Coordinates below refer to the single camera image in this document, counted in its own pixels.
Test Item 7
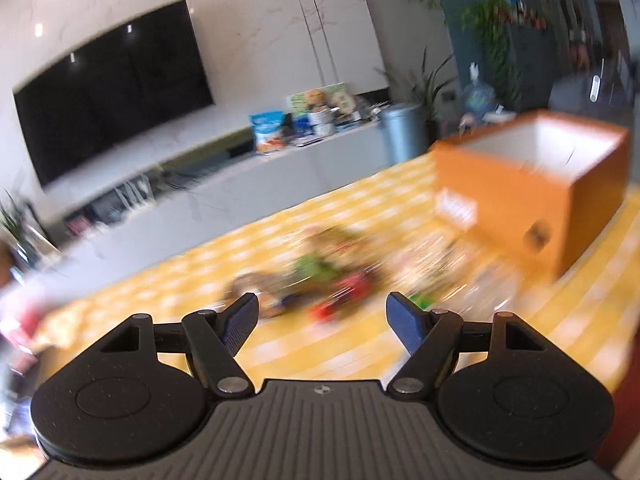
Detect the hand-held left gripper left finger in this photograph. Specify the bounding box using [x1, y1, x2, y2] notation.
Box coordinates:
[95, 291, 260, 397]

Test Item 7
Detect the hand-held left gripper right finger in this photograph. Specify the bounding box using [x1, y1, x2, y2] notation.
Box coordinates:
[385, 291, 548, 397]

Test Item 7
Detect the pile of snack packets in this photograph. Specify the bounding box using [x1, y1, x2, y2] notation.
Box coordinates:
[220, 225, 506, 324]

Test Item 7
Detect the orange cardboard box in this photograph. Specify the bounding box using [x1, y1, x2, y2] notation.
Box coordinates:
[431, 108, 631, 281]

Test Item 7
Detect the yellow checked tablecloth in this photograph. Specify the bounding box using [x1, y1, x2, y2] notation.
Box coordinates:
[35, 152, 640, 392]

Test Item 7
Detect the white television cabinet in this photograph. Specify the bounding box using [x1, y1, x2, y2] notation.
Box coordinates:
[45, 122, 401, 256]

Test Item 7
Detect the blue snack bag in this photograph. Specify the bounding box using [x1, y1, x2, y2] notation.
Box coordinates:
[250, 111, 287, 155]

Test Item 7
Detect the grey trash can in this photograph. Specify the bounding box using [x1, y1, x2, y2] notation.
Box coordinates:
[378, 102, 429, 164]

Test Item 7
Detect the green picture board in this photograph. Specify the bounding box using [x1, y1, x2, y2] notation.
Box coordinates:
[287, 82, 352, 117]

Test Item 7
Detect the long-leaved potted plant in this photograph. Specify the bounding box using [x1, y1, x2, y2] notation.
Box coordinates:
[380, 47, 457, 137]

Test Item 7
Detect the blue water jug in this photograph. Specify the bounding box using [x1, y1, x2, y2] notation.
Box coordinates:
[462, 62, 499, 117]

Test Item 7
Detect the black television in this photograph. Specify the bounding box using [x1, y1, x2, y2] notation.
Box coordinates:
[12, 0, 216, 188]

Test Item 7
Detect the grey sideboard cabinet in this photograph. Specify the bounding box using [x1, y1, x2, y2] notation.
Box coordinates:
[505, 20, 562, 111]

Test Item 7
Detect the leafy climbing plant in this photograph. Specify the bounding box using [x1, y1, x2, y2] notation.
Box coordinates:
[459, 0, 524, 107]

